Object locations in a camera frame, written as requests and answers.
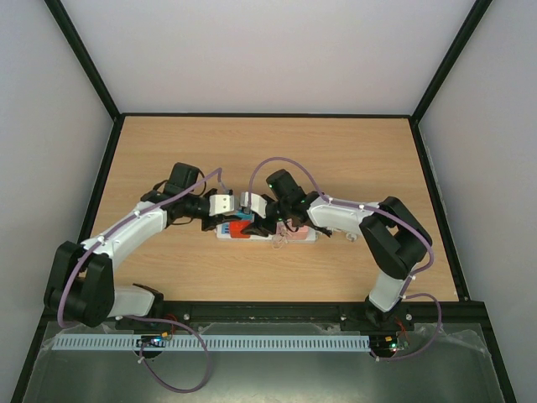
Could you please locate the white power strip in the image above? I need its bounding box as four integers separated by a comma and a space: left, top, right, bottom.
215, 220, 317, 245

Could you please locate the red cube socket adapter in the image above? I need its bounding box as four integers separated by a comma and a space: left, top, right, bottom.
228, 220, 251, 239

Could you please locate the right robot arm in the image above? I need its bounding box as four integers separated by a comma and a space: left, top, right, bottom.
240, 170, 434, 329

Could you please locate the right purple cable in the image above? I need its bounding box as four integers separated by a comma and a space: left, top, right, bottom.
248, 157, 444, 363

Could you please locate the blue plug adapter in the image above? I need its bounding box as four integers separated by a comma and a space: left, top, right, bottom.
234, 212, 254, 222

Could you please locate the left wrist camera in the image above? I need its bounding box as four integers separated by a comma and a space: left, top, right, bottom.
209, 194, 236, 217

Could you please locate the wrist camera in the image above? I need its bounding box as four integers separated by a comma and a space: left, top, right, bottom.
209, 194, 236, 217
239, 191, 268, 218

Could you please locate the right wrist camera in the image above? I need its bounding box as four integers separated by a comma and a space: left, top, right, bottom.
239, 191, 268, 218

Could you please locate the white power strip cord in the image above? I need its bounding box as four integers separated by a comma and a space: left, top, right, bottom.
326, 226, 358, 243

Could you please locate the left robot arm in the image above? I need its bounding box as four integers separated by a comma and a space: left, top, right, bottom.
44, 163, 240, 327

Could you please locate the pink cube socket adapter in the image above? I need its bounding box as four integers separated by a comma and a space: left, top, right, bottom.
276, 222, 309, 242

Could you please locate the pink charging cable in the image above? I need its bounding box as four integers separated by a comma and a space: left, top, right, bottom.
270, 224, 300, 249

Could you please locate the black mounting rail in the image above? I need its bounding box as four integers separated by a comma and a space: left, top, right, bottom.
41, 300, 487, 332

